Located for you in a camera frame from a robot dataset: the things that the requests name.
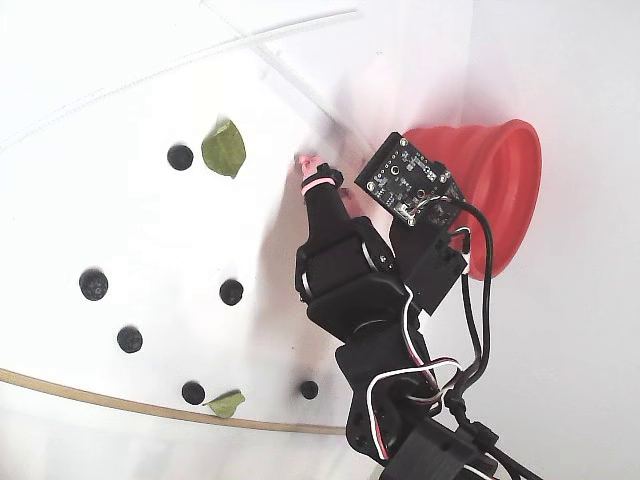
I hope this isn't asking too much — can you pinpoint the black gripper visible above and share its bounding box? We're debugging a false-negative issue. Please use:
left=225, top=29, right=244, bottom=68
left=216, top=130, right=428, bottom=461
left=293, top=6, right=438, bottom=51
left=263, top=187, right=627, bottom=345
left=295, top=153, right=422, bottom=347

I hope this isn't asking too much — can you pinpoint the red ribbed collapsible cup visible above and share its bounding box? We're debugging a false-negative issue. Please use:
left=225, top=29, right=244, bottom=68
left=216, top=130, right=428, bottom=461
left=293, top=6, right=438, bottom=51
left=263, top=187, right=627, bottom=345
left=401, top=118, right=544, bottom=280

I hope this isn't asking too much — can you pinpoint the straight white plastic tube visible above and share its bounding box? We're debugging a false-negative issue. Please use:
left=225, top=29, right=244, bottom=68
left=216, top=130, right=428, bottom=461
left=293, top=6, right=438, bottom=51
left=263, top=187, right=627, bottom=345
left=253, top=43, right=374, bottom=151

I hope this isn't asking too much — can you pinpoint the small blueberry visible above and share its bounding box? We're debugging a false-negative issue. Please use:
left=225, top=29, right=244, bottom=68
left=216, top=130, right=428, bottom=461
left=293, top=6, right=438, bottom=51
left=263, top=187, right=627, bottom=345
left=166, top=144, right=195, bottom=172

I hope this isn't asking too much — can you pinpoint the curved white plastic tube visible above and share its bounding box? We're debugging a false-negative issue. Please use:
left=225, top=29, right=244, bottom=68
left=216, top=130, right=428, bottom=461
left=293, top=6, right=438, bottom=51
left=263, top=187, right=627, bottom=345
left=0, top=8, right=360, bottom=151

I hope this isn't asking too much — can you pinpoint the white paper sheet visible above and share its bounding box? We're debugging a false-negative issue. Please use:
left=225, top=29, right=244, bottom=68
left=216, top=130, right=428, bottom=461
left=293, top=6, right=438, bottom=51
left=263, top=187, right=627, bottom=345
left=0, top=22, right=419, bottom=480

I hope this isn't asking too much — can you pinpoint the thin wooden stick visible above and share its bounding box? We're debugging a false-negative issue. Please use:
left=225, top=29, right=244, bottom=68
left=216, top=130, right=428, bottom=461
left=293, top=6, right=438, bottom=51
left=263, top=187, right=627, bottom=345
left=0, top=367, right=347, bottom=435

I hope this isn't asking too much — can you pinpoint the large curled green leaf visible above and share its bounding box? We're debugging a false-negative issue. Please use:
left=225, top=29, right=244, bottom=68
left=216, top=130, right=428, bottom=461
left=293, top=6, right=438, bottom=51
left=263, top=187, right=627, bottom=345
left=202, top=389, right=247, bottom=418

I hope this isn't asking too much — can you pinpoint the black camera module with board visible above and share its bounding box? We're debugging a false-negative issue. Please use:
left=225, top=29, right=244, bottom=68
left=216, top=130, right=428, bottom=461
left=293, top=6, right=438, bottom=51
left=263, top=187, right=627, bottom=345
left=353, top=131, right=471, bottom=317

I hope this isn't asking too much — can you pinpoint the black camera cable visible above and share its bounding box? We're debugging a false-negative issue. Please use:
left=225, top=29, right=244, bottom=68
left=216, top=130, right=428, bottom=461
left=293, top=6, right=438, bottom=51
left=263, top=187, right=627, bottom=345
left=444, top=198, right=546, bottom=480
left=449, top=227, right=484, bottom=374

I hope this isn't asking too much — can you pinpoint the white red servo wire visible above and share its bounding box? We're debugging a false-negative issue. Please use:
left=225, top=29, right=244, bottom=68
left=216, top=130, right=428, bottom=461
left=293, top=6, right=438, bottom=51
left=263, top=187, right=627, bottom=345
left=366, top=292, right=464, bottom=459

